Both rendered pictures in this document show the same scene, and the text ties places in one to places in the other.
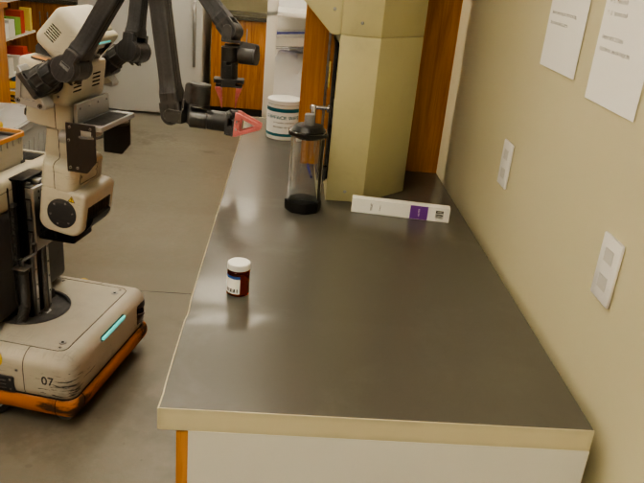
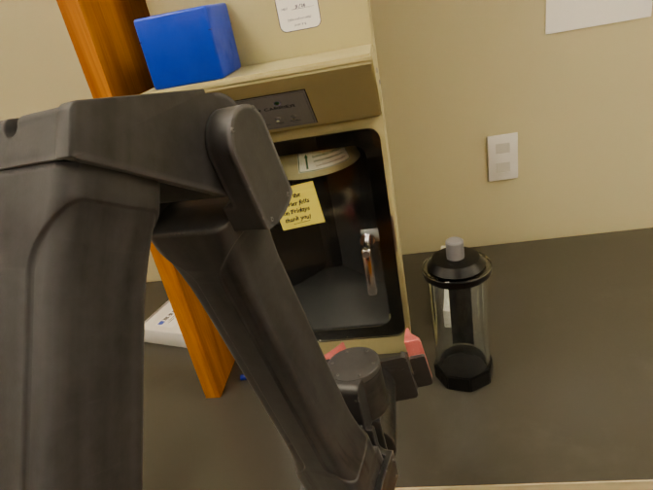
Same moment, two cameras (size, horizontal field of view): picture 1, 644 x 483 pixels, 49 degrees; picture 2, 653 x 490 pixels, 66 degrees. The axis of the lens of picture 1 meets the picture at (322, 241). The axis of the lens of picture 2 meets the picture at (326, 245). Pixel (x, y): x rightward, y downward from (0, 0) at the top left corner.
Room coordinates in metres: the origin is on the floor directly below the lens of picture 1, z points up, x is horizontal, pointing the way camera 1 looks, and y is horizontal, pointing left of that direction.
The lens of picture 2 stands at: (1.88, 0.79, 1.59)
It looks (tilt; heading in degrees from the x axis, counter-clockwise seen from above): 26 degrees down; 285
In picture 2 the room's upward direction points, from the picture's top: 11 degrees counter-clockwise
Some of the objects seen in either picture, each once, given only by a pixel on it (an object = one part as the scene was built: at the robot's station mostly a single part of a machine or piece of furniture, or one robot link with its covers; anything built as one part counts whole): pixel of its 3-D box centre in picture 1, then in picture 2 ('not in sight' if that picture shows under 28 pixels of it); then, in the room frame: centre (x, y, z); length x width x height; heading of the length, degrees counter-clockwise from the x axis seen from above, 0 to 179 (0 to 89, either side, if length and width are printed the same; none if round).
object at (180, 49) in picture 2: not in sight; (190, 45); (2.20, 0.08, 1.56); 0.10 x 0.10 x 0.09; 4
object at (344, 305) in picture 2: (328, 103); (307, 251); (2.12, 0.02, 1.19); 0.30 x 0.01 x 0.40; 4
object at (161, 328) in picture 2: not in sight; (181, 323); (2.50, -0.11, 0.96); 0.16 x 0.12 x 0.04; 167
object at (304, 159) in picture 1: (305, 168); (460, 318); (1.86, 0.06, 1.06); 0.11 x 0.11 x 0.21
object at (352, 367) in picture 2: (190, 102); (351, 426); (1.99, 0.41, 1.18); 0.12 x 0.09 x 0.11; 79
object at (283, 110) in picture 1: (284, 117); not in sight; (2.65, 0.19, 1.02); 0.13 x 0.13 x 0.15
